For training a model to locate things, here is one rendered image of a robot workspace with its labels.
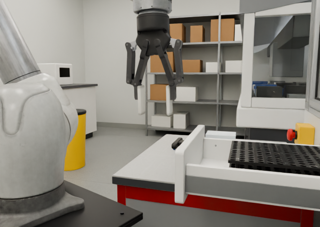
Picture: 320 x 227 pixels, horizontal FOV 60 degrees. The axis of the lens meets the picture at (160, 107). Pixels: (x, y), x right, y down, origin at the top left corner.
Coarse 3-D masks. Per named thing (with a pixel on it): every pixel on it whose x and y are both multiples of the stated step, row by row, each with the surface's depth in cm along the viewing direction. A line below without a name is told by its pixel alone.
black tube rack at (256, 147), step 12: (240, 144) 70; (252, 144) 69; (264, 144) 70; (276, 144) 69; (288, 144) 69; (240, 156) 60; (252, 156) 59; (264, 156) 59; (276, 156) 60; (288, 156) 60; (300, 156) 59; (312, 156) 60; (252, 168) 61; (264, 168) 60; (276, 168) 61; (288, 168) 60; (300, 168) 53; (312, 168) 52
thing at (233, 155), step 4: (232, 140) 73; (232, 144) 69; (236, 144) 70; (232, 148) 65; (236, 148) 66; (232, 152) 63; (236, 152) 63; (232, 156) 60; (236, 156) 60; (228, 160) 57; (232, 160) 56; (236, 160) 56
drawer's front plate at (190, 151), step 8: (200, 128) 75; (192, 136) 66; (200, 136) 74; (184, 144) 58; (192, 144) 62; (200, 144) 74; (176, 152) 54; (184, 152) 54; (192, 152) 63; (200, 152) 75; (176, 160) 54; (184, 160) 54; (192, 160) 63; (200, 160) 75; (176, 168) 54; (184, 168) 55; (176, 176) 54; (184, 176) 55; (176, 184) 55; (184, 184) 55; (176, 192) 55; (184, 192) 56; (176, 200) 55; (184, 200) 56
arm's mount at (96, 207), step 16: (80, 192) 70; (96, 208) 62; (112, 208) 62; (128, 208) 62; (48, 224) 55; (64, 224) 55; (80, 224) 55; (96, 224) 55; (112, 224) 55; (128, 224) 57
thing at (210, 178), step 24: (216, 144) 77; (192, 168) 55; (216, 168) 54; (240, 168) 53; (192, 192) 56; (216, 192) 54; (240, 192) 53; (264, 192) 51; (288, 192) 50; (312, 192) 49
